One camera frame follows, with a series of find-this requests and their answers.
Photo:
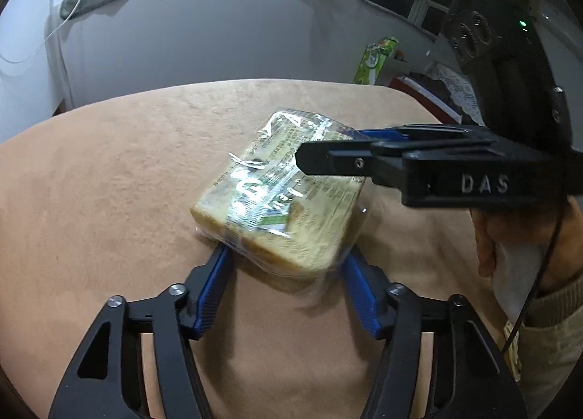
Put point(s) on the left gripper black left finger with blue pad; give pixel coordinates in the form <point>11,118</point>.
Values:
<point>105,377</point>

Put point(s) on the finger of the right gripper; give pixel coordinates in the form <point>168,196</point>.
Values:
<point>424,132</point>
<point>336,158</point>

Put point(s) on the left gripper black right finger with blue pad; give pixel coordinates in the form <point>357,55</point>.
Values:
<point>469,377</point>

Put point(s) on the clear sliced bread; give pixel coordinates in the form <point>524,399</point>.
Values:
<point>264,207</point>

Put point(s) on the beige knit sleeve forearm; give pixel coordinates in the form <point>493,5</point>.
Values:
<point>550,345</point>

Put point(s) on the person's right hand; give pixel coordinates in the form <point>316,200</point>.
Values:
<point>533,226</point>

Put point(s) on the white lace cloth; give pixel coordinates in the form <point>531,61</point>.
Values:
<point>461,90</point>

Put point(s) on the green snack bag on shelf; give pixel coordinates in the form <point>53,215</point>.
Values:
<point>373,60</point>

